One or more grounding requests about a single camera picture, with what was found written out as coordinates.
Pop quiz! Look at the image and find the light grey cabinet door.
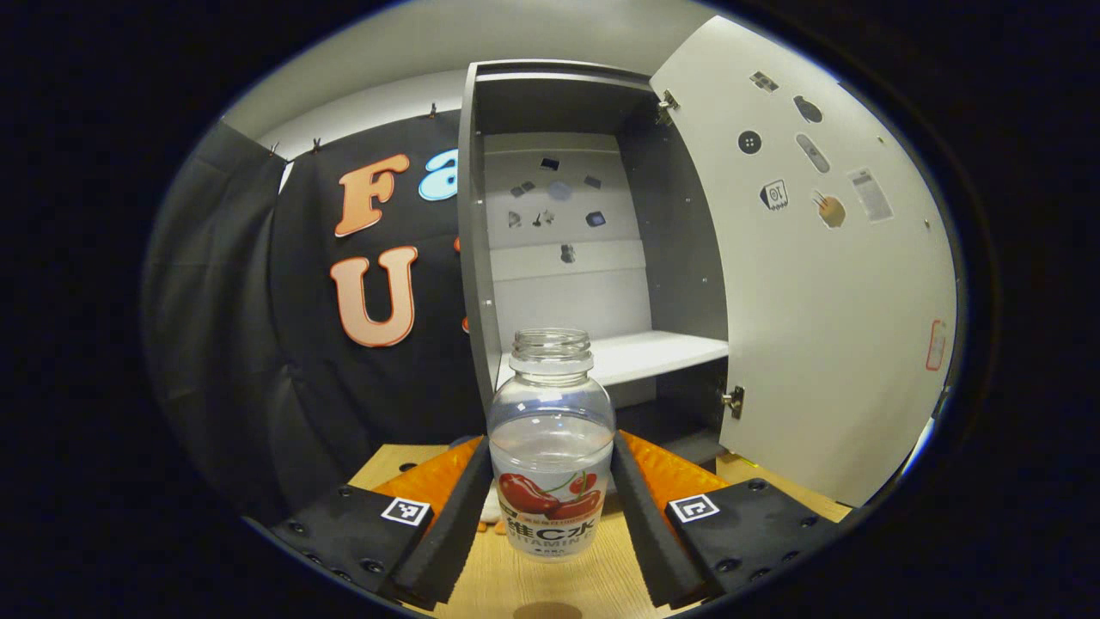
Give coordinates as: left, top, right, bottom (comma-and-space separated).
649, 15, 959, 508

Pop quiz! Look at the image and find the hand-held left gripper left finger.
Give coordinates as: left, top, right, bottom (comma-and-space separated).
268, 435, 492, 611

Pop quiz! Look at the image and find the black backdrop cloth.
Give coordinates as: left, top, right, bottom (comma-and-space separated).
142, 110, 482, 525

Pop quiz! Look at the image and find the clear plastic bottle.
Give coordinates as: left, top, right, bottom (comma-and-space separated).
486, 328, 616, 564

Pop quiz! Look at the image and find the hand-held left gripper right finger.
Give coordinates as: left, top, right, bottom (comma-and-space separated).
610, 430, 843, 610

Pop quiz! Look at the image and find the white cabinet shelf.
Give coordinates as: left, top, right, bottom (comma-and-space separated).
497, 330, 730, 389

